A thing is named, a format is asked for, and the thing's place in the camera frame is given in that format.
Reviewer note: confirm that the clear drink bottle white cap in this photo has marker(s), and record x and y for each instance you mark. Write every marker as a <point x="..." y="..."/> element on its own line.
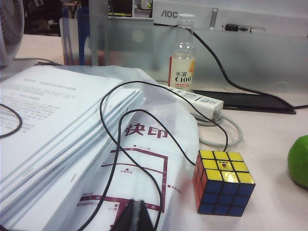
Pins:
<point x="181" y="72"/>

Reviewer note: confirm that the stack of printed papers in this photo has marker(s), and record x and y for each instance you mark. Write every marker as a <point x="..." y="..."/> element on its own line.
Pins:
<point x="55" y="125"/>

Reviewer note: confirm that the white power strip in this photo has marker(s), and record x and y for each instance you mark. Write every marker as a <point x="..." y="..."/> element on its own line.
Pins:
<point x="204" y="99"/>

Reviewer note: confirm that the green plastic apple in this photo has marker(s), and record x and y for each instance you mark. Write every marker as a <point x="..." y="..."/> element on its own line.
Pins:
<point x="299" y="163"/>

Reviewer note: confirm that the blue file holder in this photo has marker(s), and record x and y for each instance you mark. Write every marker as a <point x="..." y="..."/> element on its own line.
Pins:
<point x="81" y="14"/>

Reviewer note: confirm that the colourful Rubik's cube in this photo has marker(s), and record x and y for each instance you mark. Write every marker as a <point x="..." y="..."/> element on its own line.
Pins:
<point x="223" y="190"/>

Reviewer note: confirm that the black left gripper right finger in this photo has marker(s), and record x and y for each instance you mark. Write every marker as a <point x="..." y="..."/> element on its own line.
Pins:
<point x="144" y="220"/>

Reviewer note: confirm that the white monitor back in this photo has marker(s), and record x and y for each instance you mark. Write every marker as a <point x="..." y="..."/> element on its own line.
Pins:
<point x="264" y="14"/>

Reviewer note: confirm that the white desk fan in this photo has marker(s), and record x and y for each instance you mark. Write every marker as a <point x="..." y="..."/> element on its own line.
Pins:
<point x="10" y="31"/>

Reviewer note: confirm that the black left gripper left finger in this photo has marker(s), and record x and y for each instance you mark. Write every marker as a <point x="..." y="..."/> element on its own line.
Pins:
<point x="126" y="220"/>

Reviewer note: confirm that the frosted glass desk partition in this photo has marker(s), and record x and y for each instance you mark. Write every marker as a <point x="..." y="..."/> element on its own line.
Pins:
<point x="144" y="53"/>

